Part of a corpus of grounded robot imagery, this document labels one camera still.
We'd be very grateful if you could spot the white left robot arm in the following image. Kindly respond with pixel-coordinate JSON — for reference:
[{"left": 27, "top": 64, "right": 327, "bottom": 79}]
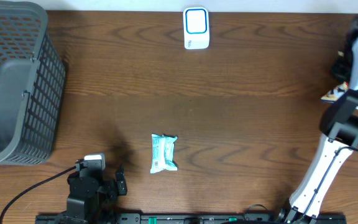
[{"left": 56, "top": 166, "right": 127, "bottom": 224}]

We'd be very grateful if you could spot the yellow snack bag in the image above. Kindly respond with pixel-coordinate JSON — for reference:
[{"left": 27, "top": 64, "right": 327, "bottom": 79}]
[{"left": 321, "top": 82, "right": 349, "bottom": 103}]

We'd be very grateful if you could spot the dark grey plastic basket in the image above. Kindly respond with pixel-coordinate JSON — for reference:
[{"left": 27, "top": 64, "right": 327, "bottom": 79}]
[{"left": 0, "top": 1, "right": 67, "bottom": 166}]

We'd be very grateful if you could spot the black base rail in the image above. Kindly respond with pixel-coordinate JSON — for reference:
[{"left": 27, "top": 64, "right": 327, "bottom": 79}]
[{"left": 35, "top": 213, "right": 347, "bottom": 224}]

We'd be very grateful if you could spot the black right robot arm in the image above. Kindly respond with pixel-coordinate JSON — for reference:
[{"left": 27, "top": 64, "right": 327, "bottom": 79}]
[{"left": 276, "top": 15, "right": 358, "bottom": 223}]

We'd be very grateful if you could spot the light blue wipes pack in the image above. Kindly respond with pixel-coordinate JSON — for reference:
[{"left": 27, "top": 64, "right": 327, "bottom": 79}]
[{"left": 150, "top": 134, "right": 178, "bottom": 174}]

